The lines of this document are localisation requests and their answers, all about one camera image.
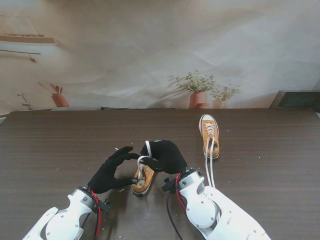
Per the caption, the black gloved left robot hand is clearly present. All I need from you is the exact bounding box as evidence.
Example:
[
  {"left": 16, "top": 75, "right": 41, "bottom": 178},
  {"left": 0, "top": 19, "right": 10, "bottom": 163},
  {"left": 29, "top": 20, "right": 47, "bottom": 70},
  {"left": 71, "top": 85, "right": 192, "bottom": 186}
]
[{"left": 87, "top": 146, "right": 141, "bottom": 195}]

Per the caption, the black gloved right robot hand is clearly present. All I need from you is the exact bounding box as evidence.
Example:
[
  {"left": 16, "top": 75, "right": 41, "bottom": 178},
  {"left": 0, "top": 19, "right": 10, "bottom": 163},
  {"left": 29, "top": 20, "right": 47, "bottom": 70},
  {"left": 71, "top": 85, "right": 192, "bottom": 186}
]
[{"left": 139, "top": 139, "right": 188, "bottom": 175}]

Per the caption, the yellow canvas sneaker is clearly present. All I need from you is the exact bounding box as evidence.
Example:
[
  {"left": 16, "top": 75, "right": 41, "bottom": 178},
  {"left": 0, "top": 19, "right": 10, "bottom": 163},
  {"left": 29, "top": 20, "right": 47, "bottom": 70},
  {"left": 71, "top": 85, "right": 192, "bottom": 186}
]
[
  {"left": 131, "top": 164, "right": 156, "bottom": 196},
  {"left": 198, "top": 113, "right": 221, "bottom": 160}
]

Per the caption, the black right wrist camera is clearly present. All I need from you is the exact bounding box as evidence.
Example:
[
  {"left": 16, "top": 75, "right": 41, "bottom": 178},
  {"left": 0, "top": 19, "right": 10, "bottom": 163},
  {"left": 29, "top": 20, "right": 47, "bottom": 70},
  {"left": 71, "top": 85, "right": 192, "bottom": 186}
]
[{"left": 161, "top": 177, "right": 178, "bottom": 193}]

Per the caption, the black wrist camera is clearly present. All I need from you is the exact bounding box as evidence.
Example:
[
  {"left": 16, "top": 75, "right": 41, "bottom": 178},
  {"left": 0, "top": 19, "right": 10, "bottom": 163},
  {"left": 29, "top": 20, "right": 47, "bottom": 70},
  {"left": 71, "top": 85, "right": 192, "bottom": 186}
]
[
  {"left": 98, "top": 198, "right": 111, "bottom": 215},
  {"left": 161, "top": 177, "right": 178, "bottom": 193}
]

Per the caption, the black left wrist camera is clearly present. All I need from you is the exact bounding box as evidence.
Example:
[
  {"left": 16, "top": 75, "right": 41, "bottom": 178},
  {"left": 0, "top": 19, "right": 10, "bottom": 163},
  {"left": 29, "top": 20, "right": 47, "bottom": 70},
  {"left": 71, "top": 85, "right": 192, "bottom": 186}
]
[{"left": 98, "top": 198, "right": 111, "bottom": 215}]

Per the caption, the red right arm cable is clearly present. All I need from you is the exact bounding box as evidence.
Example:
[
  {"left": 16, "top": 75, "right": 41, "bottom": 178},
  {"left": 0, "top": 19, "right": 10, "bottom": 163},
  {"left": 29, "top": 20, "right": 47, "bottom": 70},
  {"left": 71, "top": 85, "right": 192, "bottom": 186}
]
[{"left": 174, "top": 173, "right": 188, "bottom": 211}]

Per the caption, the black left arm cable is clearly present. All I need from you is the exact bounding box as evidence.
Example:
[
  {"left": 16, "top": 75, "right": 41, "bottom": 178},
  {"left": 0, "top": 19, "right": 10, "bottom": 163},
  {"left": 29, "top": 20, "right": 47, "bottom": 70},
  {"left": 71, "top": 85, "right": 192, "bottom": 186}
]
[{"left": 81, "top": 212, "right": 91, "bottom": 228}]

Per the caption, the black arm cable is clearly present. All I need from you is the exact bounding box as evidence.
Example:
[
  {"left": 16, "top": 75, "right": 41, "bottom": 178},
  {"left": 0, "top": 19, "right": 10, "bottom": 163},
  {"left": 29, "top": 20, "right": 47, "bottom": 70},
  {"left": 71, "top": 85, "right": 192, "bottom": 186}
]
[
  {"left": 81, "top": 212, "right": 91, "bottom": 228},
  {"left": 166, "top": 192, "right": 185, "bottom": 240}
]

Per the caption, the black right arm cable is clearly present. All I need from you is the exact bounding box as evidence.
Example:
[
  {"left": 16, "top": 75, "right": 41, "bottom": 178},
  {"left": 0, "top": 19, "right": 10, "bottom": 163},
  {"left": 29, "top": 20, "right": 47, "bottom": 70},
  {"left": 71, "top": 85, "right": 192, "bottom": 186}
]
[{"left": 166, "top": 192, "right": 185, "bottom": 240}]

